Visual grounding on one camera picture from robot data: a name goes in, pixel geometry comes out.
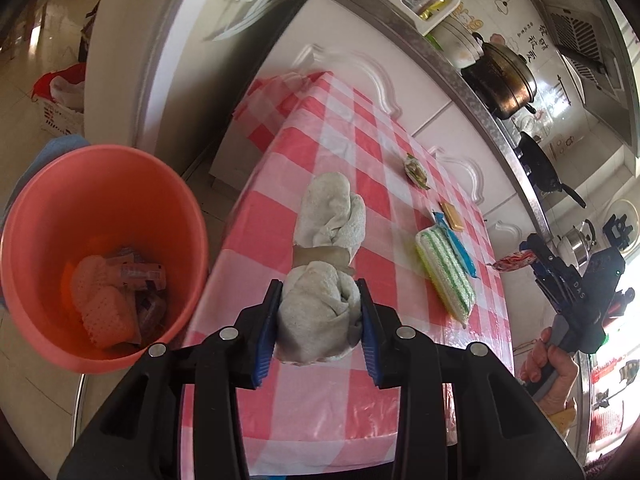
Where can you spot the grey towel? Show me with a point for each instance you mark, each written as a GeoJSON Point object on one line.
{"type": "Point", "coordinates": [325, 210]}

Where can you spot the white foam net sleeve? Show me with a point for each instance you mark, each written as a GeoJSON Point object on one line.
{"type": "Point", "coordinates": [100, 305]}

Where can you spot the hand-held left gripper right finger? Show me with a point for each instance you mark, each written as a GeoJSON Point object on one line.
{"type": "Point", "coordinates": [369, 340]}

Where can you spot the red white checkered tablecloth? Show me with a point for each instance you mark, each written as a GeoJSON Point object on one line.
{"type": "Point", "coordinates": [350, 135]}

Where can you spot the white kitchen cabinet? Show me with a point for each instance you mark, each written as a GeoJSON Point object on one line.
{"type": "Point", "coordinates": [340, 35]}

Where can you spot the white plastic bag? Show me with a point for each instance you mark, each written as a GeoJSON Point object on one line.
{"type": "Point", "coordinates": [67, 91]}

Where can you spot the person's right forearm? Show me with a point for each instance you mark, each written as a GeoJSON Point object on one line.
{"type": "Point", "coordinates": [562, 417]}

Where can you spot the range hood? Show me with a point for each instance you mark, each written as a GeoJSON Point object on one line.
{"type": "Point", "coordinates": [580, 35]}

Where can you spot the pink plastic bucket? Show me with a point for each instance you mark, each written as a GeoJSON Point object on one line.
{"type": "Point", "coordinates": [100, 200]}

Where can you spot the steel edged kitchen countertop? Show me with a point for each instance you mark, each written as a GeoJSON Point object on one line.
{"type": "Point", "coordinates": [390, 17]}

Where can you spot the white laundry basket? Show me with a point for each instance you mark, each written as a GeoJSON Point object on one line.
{"type": "Point", "coordinates": [55, 117]}

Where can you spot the green striped sponge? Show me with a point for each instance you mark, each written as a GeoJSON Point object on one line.
{"type": "Point", "coordinates": [445, 275]}

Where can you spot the red cloth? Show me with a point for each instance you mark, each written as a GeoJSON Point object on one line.
{"type": "Point", "coordinates": [45, 82]}

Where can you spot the person's right hand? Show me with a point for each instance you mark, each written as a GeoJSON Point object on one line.
{"type": "Point", "coordinates": [565, 375]}

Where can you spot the blue snack packet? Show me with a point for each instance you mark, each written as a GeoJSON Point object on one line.
{"type": "Point", "coordinates": [462, 255]}

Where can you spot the red white candy wrapper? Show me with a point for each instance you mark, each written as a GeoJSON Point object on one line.
{"type": "Point", "coordinates": [512, 261]}

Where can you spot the green crumpled wrapper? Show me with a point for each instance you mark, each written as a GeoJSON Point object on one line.
{"type": "Point", "coordinates": [415, 170]}

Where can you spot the small yellow packet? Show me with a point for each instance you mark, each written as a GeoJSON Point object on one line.
{"type": "Point", "coordinates": [452, 217]}

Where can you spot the black wok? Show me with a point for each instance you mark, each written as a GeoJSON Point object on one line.
{"type": "Point", "coordinates": [537, 160]}

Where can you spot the white bowl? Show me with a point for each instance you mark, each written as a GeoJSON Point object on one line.
{"type": "Point", "coordinates": [457, 42]}

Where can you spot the steel kettle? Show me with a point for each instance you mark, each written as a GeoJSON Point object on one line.
{"type": "Point", "coordinates": [575, 245]}

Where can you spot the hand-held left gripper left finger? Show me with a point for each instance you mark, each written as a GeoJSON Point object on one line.
{"type": "Point", "coordinates": [263, 345]}

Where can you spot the blue cloth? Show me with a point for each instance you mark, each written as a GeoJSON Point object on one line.
{"type": "Point", "coordinates": [55, 147]}

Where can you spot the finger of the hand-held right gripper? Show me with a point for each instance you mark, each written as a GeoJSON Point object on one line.
{"type": "Point", "coordinates": [539, 249]}
{"type": "Point", "coordinates": [549, 282]}

